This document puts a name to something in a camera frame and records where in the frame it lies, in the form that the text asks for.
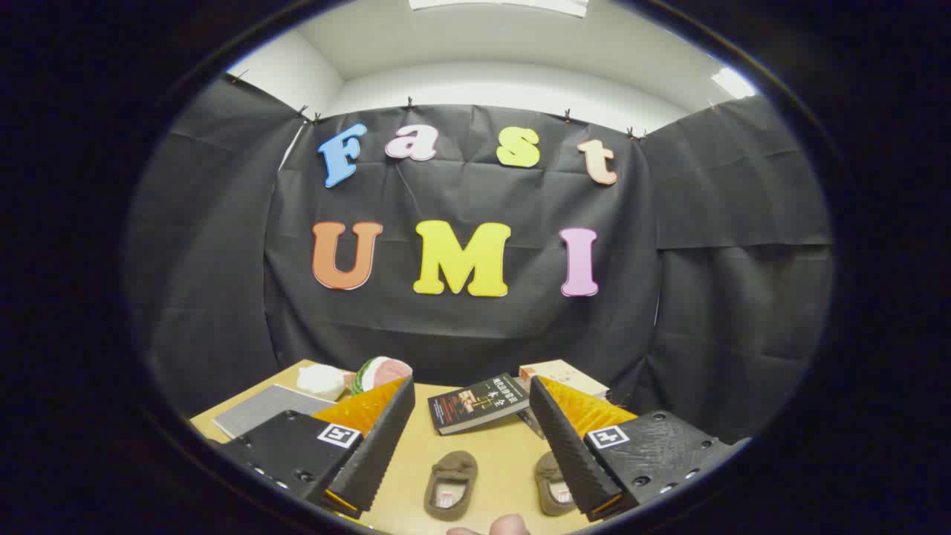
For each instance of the black book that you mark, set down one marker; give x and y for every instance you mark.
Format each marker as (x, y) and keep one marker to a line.
(475, 405)

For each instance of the black backdrop cloth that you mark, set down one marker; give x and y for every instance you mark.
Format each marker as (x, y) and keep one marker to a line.
(475, 334)

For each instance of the beige book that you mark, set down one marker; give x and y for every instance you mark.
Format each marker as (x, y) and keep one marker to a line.
(565, 371)

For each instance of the watermelon slice plush toy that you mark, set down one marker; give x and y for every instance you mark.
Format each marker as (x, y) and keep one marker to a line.
(386, 369)

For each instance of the white plush toy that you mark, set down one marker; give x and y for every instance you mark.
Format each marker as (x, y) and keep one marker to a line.
(321, 381)

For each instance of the brown fuzzy shoe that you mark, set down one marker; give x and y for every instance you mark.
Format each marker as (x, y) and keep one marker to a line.
(547, 475)
(451, 469)

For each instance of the small ceiling light panel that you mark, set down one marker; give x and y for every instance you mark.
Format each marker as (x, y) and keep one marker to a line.
(732, 82)

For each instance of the long ceiling light panel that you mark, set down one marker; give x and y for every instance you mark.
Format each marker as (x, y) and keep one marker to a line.
(498, 4)

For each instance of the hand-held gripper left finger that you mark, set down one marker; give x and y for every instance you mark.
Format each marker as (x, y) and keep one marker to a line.
(386, 431)

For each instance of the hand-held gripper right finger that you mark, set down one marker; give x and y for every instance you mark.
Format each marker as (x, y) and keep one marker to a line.
(561, 438)

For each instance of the blue book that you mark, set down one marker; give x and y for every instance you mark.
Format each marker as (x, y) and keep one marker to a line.
(529, 421)

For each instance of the grey storage box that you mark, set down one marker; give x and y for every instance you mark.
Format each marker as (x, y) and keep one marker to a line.
(260, 409)

